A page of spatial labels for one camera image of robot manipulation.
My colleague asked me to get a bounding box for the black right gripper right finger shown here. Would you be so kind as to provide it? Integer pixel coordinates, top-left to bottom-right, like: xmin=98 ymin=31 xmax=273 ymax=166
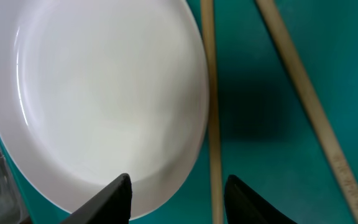
xmin=224 ymin=175 xmax=296 ymax=224

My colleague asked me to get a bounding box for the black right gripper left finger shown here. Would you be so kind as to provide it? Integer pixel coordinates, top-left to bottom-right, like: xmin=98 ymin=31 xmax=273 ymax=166
xmin=61 ymin=173 xmax=132 ymax=224

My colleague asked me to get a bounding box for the large white round plate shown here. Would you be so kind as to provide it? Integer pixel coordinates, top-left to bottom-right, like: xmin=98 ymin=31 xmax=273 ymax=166
xmin=0 ymin=0 xmax=209 ymax=219

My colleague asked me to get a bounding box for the wooden chopstick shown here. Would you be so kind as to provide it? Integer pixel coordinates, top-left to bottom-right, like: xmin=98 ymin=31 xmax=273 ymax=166
xmin=200 ymin=0 xmax=224 ymax=224
xmin=255 ymin=0 xmax=358 ymax=223

